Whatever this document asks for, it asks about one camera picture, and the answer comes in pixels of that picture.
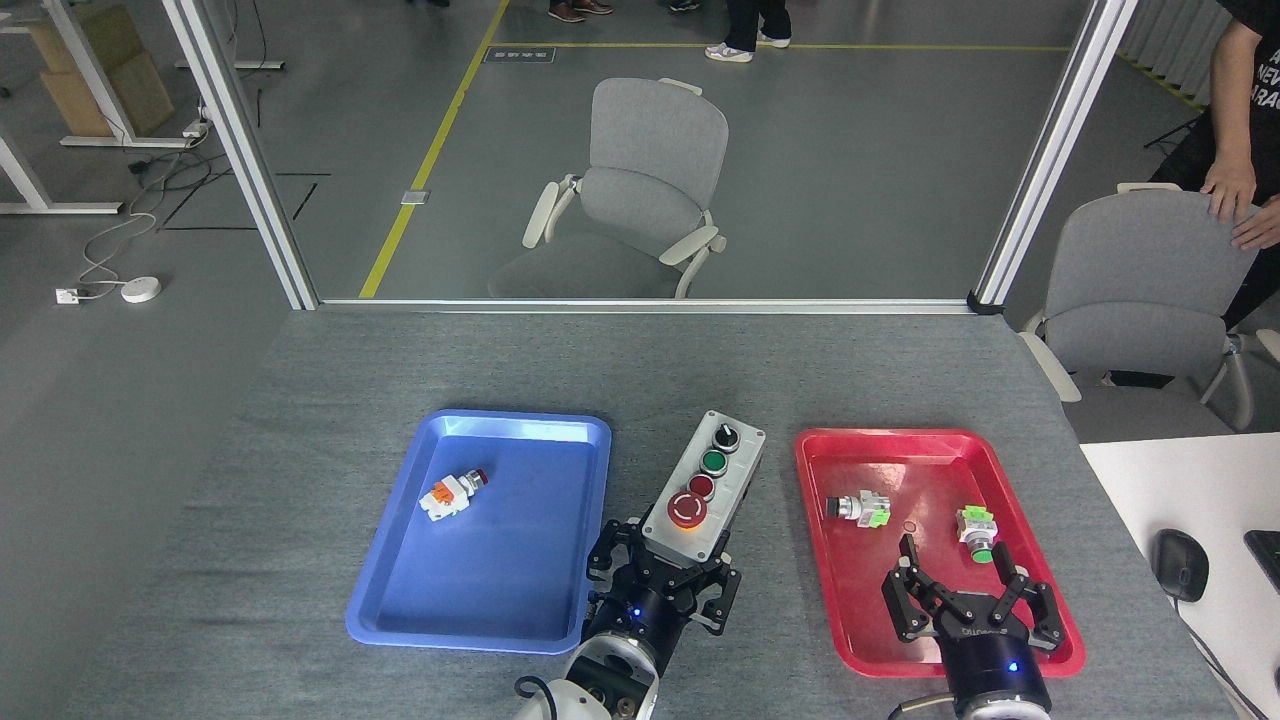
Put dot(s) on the person in black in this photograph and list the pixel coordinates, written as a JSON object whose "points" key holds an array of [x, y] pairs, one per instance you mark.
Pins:
{"points": [[1250, 100]]}

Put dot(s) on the red plastic tray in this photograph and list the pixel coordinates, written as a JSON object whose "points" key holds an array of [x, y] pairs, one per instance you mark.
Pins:
{"points": [[860, 570]]}

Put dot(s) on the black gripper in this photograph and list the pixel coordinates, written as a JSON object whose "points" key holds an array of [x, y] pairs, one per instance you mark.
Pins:
{"points": [[640, 612], [995, 665]]}

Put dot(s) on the black computer mouse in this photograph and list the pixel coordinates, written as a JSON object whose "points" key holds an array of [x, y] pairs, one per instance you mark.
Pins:
{"points": [[1180, 565]]}

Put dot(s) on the brown cardboard box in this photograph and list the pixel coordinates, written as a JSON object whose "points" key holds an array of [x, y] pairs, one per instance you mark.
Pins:
{"points": [[130, 80]]}

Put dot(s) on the person with white shoes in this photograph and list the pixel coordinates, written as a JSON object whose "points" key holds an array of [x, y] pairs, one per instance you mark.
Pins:
{"points": [[745, 25]]}

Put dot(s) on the person's left hand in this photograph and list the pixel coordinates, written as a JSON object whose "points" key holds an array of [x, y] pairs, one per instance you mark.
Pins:
{"points": [[1260, 228]]}

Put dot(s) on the silver aluminium post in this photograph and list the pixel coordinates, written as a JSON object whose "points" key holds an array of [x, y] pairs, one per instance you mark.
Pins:
{"points": [[240, 150], [1050, 150]]}

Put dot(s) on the white power strip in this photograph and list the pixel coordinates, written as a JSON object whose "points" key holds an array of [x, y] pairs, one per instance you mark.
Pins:
{"points": [[196, 127]]}

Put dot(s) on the black selector switch green block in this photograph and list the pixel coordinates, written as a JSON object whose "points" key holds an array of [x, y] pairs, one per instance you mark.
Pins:
{"points": [[860, 508]]}

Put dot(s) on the red push button orange block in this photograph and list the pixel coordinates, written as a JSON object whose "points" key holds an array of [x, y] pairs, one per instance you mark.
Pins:
{"points": [[448, 495]]}

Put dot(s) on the silver aluminium rail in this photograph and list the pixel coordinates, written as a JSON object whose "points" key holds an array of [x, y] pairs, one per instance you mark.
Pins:
{"points": [[640, 305]]}

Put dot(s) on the metal floor plate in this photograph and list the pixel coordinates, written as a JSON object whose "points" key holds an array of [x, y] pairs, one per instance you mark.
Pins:
{"points": [[415, 197]]}

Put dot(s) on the blue plastic tray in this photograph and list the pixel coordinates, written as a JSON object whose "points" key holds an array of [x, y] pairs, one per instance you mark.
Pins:
{"points": [[500, 590]]}

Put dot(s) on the person with brown shoes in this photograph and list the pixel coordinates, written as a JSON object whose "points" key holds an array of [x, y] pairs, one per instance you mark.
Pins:
{"points": [[567, 12]]}

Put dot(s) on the grey office chair white armrests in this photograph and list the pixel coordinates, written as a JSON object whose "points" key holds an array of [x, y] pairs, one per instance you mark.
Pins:
{"points": [[645, 150], [1140, 270]]}

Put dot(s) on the person's right hand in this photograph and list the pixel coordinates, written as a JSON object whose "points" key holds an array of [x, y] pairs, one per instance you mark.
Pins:
{"points": [[1228, 190]]}

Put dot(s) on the white wall socket block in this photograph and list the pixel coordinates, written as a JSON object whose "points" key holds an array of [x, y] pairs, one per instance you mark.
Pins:
{"points": [[67, 296]]}

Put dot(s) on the white round floor device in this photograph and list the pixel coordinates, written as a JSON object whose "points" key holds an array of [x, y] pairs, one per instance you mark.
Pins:
{"points": [[141, 290]]}

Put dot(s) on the white desk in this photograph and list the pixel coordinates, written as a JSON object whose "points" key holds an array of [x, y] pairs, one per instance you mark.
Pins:
{"points": [[1150, 480]]}

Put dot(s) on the white desk frame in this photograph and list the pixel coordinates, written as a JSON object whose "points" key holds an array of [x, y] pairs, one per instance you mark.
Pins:
{"points": [[30, 190], [80, 55]]}

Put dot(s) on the grey control box with buttons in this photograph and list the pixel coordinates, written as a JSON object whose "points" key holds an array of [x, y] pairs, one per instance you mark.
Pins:
{"points": [[735, 470]]}

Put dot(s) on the green push button switch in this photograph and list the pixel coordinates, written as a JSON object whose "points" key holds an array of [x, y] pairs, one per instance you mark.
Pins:
{"points": [[977, 530]]}

